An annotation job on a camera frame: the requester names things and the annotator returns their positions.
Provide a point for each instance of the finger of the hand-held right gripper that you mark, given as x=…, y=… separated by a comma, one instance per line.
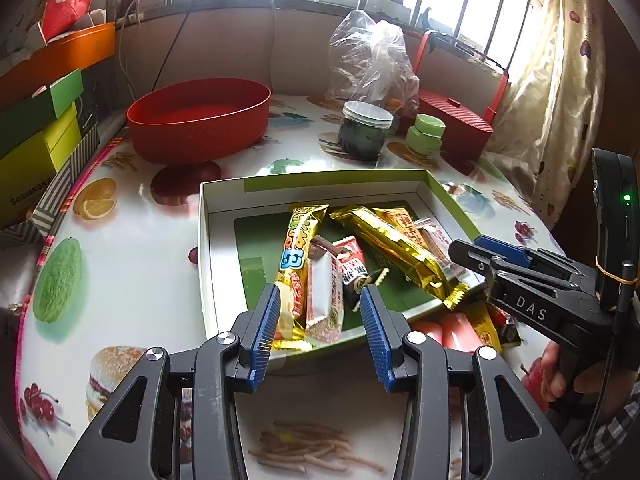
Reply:
x=472, y=257
x=505, y=251

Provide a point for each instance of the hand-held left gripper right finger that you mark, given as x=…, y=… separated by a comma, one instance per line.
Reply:
x=377, y=340

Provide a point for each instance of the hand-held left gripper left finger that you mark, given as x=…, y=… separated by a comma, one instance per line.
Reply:
x=265, y=335

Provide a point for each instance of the white maroon packet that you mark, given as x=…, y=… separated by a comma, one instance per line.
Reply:
x=322, y=290
x=435, y=240

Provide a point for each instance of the red jelly cup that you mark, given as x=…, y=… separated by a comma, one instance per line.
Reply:
x=462, y=330
x=430, y=332

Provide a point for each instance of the yellow packet orange label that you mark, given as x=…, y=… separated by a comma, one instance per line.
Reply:
x=487, y=327
x=405, y=225

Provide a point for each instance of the plain gold long packet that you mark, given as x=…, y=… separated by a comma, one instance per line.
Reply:
x=400, y=250

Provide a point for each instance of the dark red black packet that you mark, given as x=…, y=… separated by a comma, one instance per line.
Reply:
x=355, y=270

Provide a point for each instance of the gold long packet colourful letters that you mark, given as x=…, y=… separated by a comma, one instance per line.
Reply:
x=300, y=250

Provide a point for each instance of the green and white cardboard box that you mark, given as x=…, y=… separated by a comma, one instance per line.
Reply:
x=225, y=240

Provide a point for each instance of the person's right forearm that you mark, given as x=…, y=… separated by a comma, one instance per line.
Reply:
x=610, y=435

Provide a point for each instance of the person's right hand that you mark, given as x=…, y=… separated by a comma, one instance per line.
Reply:
x=552, y=370

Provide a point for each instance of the small green jar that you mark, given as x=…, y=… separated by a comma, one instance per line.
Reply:
x=425, y=132

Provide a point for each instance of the cream patterned curtain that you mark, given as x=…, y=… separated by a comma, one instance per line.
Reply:
x=545, y=110

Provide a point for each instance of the clear jar white lid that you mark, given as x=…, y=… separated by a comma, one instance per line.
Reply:
x=365, y=132

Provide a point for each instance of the clear plastic bag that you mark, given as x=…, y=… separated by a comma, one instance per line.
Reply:
x=370, y=60

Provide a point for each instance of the red oval basket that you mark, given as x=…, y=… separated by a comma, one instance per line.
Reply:
x=200, y=120

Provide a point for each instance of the yellow-green box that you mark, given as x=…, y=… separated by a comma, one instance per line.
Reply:
x=35, y=160

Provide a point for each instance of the orange box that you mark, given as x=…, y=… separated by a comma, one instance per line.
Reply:
x=60, y=60

